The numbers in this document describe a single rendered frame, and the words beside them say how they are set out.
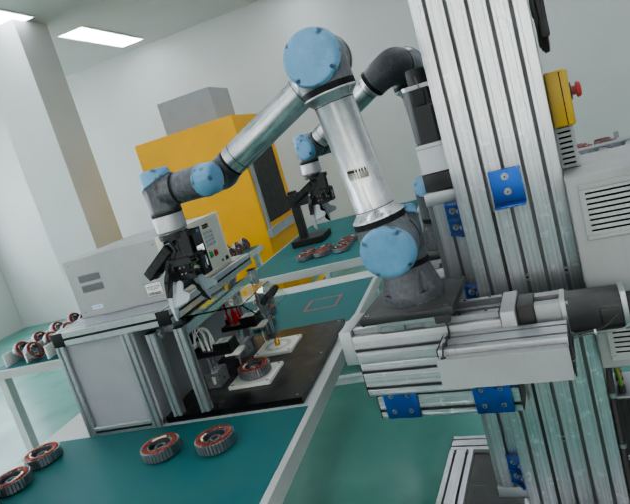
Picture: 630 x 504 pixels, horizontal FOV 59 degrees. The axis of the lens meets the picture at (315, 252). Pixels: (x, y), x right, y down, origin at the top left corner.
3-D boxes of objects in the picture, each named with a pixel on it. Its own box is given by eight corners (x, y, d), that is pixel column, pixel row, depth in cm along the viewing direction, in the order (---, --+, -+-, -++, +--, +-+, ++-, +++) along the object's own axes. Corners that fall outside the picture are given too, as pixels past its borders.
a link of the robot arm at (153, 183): (160, 166, 127) (128, 176, 129) (175, 213, 128) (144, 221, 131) (176, 163, 134) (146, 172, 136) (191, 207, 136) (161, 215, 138)
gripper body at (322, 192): (329, 203, 210) (320, 172, 208) (309, 208, 214) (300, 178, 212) (336, 199, 217) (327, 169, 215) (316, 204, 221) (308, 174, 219)
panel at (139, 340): (240, 337, 239) (219, 271, 233) (164, 419, 177) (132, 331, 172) (238, 337, 239) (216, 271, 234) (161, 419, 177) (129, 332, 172)
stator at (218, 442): (240, 430, 158) (236, 419, 158) (233, 452, 147) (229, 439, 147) (202, 440, 159) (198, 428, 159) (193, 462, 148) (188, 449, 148)
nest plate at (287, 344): (302, 336, 217) (301, 333, 216) (291, 352, 203) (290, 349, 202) (267, 342, 221) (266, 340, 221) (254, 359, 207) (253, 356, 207)
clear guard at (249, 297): (288, 293, 189) (282, 277, 188) (264, 319, 167) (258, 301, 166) (204, 311, 199) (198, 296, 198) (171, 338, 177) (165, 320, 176)
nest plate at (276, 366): (284, 363, 194) (283, 360, 194) (270, 384, 180) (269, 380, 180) (245, 370, 198) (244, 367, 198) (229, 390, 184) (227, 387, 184)
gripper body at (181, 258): (196, 280, 131) (180, 231, 129) (168, 286, 135) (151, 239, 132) (214, 270, 138) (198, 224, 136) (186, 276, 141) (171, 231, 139)
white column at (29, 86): (157, 334, 606) (46, 24, 547) (134, 351, 564) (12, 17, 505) (119, 342, 621) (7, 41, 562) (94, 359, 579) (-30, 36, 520)
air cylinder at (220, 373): (230, 377, 196) (225, 362, 195) (221, 387, 189) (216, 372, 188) (217, 379, 198) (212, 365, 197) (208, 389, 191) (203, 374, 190)
